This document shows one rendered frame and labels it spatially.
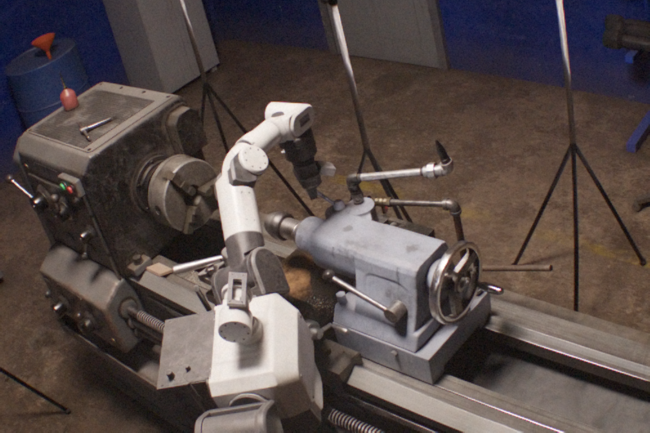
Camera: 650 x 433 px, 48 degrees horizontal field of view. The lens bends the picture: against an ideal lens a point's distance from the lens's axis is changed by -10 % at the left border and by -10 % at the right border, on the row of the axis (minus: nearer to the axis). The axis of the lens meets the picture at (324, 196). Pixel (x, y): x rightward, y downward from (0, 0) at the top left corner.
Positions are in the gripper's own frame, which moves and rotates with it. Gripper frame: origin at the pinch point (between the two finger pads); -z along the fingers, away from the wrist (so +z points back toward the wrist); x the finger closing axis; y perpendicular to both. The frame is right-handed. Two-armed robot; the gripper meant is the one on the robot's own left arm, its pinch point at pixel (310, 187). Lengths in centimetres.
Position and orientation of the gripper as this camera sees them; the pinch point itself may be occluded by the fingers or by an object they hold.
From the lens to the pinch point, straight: 225.6
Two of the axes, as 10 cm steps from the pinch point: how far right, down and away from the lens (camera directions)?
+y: 9.3, -3.4, 1.6
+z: -2.1, -8.2, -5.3
